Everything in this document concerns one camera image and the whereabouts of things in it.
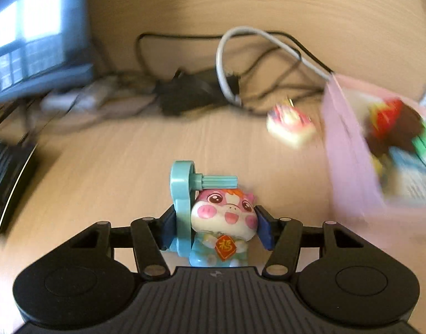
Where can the white power strip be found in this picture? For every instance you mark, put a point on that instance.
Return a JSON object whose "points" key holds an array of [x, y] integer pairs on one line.
{"points": [[81, 97]]}

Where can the crochet doll green sweater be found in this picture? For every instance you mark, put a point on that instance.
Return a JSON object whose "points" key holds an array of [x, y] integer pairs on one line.
{"points": [[404, 128]]}

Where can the pink cardboard box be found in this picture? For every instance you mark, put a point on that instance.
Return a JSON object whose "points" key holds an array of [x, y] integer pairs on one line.
{"points": [[345, 167]]}

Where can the black keyboard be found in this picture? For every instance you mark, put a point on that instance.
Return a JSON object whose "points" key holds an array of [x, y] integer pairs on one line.
{"points": [[4, 181]]}

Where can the black power adapter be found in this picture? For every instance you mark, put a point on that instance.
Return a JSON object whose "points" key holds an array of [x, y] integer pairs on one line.
{"points": [[185, 94]]}

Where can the computer monitor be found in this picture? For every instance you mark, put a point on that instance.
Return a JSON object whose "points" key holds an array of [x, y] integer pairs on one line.
{"points": [[35, 24]]}

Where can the blue white plastic packet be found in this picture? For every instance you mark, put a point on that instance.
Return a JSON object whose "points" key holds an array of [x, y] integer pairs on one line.
{"points": [[414, 177]]}

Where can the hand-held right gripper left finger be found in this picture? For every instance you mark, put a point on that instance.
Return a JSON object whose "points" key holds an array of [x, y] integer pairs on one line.
{"points": [[166, 229]]}

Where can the small pink white toy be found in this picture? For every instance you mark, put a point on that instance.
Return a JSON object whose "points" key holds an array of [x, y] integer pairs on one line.
{"points": [[291, 127]]}

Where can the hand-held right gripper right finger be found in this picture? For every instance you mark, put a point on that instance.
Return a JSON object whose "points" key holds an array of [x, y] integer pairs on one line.
{"points": [[263, 231]]}

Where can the pink pig figurine toy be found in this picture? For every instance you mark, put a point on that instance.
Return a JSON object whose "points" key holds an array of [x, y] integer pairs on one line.
{"points": [[220, 215]]}

